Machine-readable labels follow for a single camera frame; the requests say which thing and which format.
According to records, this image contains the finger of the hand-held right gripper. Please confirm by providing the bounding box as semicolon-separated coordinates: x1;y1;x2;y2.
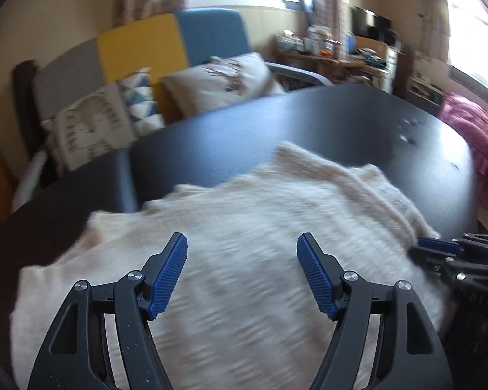
409;238;461;271
457;233;488;255

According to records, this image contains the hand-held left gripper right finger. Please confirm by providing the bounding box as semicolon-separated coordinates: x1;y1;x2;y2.
296;231;455;390

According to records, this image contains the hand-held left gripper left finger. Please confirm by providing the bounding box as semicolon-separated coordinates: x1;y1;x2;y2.
28;231;189;390

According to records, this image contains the cream knitted sweater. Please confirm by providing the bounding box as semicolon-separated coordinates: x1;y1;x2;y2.
10;141;458;390

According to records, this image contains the pink blanket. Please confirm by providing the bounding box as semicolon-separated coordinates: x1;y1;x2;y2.
438;91;488;220

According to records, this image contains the tiger print cushion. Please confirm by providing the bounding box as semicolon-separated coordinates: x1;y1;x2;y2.
41;67;165;171

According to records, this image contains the white drawer cabinet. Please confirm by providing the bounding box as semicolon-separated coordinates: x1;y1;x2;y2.
384;28;410;95

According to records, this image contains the deer print cushion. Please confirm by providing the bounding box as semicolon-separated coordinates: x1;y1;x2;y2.
160;51;287;116

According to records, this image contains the side window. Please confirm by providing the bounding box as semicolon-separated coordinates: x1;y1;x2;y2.
445;0;488;94

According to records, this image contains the cluttered wooden shelf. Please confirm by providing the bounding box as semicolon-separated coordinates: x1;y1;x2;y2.
273;26;391;90

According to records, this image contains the black rolled mat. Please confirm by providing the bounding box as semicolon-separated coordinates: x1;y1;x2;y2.
13;60;45;159

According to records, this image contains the grey yellow blue sofa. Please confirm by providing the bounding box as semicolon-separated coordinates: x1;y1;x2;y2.
12;8;334;212

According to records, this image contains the black monitor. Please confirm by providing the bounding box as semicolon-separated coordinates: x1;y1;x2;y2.
352;6;392;39

